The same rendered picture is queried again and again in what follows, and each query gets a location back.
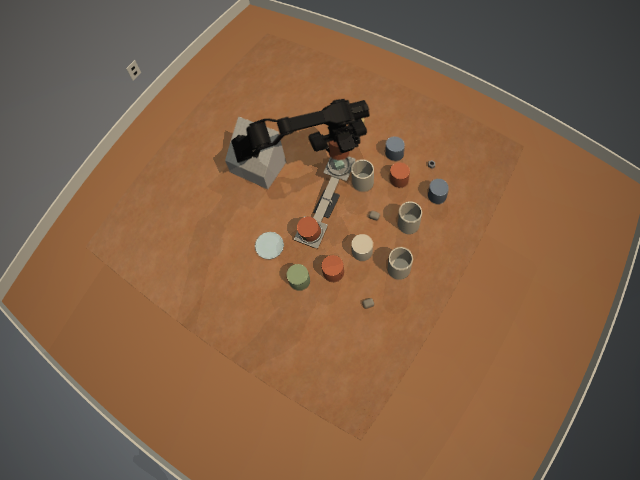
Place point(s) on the white balance beam with square end pans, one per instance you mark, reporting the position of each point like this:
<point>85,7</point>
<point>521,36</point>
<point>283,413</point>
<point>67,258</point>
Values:
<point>328,198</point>

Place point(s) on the reddish-brown cylinder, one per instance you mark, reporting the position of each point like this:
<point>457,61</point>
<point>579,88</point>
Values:
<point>333,268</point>
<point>399,175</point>
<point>335,151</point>
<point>309,229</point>

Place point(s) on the olive green cylinder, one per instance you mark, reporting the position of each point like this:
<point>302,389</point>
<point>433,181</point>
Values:
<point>298,277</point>

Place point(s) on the white round dish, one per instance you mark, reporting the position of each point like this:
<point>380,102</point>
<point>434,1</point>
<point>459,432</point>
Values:
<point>269,245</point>

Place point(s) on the grey cylinder with cream top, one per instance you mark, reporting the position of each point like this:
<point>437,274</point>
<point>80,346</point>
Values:
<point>362,247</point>

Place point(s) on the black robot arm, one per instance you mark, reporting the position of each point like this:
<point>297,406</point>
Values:
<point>339,113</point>

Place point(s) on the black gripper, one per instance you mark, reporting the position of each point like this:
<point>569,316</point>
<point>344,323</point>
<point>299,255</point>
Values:
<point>320,142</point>

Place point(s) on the dark grey cylinder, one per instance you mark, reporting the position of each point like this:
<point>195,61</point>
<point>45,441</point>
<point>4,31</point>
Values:
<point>438,191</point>
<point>395,148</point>

